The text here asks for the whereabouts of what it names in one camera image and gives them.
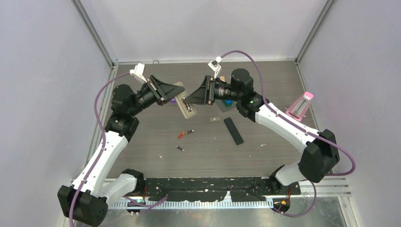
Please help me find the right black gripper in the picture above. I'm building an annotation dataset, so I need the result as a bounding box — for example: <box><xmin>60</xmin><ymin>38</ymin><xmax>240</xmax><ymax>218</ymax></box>
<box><xmin>184</xmin><ymin>76</ymin><xmax>241</xmax><ymax>106</ymax></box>

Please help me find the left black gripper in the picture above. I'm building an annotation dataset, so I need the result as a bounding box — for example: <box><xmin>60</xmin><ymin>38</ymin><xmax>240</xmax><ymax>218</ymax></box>
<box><xmin>129</xmin><ymin>75</ymin><xmax>184</xmax><ymax>116</ymax></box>

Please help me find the beige battery cover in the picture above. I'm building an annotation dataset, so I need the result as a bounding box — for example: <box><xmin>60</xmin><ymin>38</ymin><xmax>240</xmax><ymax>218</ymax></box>
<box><xmin>209</xmin><ymin>117</ymin><xmax>221</xmax><ymax>122</ymax></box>

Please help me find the orange battery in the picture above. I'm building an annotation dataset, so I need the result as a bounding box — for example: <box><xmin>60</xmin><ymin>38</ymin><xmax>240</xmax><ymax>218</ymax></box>
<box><xmin>178</xmin><ymin>131</ymin><xmax>186</xmax><ymax>139</ymax></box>

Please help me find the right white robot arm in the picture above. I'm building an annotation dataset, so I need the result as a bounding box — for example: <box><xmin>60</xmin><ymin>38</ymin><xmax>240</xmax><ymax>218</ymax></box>
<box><xmin>185</xmin><ymin>69</ymin><xmax>340</xmax><ymax>194</ymax></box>

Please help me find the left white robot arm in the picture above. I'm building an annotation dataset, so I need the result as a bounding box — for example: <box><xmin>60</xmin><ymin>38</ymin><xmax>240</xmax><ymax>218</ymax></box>
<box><xmin>57</xmin><ymin>75</ymin><xmax>185</xmax><ymax>227</ymax></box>

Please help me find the black remote control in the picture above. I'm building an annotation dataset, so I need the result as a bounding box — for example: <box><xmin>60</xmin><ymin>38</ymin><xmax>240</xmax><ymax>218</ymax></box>
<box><xmin>224</xmin><ymin>118</ymin><xmax>244</xmax><ymax>145</ymax></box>

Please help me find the grey lego baseplate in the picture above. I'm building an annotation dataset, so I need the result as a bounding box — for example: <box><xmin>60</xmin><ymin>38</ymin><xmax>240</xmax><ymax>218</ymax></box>
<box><xmin>215</xmin><ymin>100</ymin><xmax>236</xmax><ymax>112</ymax></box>

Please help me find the blue lego brick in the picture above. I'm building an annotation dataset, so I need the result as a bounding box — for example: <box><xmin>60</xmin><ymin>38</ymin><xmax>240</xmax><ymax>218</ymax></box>
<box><xmin>223</xmin><ymin>100</ymin><xmax>233</xmax><ymax>106</ymax></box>

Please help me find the pink metronome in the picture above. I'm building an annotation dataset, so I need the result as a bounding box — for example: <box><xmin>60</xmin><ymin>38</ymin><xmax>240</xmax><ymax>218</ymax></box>
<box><xmin>286</xmin><ymin>91</ymin><xmax>314</xmax><ymax>122</ymax></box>

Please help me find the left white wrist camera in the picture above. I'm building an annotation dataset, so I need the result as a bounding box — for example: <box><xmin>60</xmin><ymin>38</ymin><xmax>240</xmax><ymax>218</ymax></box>
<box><xmin>129</xmin><ymin>63</ymin><xmax>147</xmax><ymax>84</ymax></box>

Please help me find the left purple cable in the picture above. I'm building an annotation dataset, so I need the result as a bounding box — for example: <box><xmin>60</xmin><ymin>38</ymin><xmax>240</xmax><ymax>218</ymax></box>
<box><xmin>69</xmin><ymin>72</ymin><xmax>132</xmax><ymax>227</ymax></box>

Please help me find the purple cable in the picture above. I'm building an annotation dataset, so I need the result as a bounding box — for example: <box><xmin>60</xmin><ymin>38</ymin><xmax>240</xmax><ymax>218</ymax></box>
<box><xmin>69</xmin><ymin>72</ymin><xmax>132</xmax><ymax>227</ymax></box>
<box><xmin>219</xmin><ymin>50</ymin><xmax>357</xmax><ymax>218</ymax></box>

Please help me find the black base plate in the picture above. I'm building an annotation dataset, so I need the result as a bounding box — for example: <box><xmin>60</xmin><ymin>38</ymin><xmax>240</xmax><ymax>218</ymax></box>
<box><xmin>143</xmin><ymin>176</ymin><xmax>288</xmax><ymax>202</ymax></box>

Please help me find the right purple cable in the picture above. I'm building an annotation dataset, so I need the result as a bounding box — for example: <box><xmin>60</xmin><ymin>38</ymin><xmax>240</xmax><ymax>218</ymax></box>
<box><xmin>219</xmin><ymin>50</ymin><xmax>357</xmax><ymax>218</ymax></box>

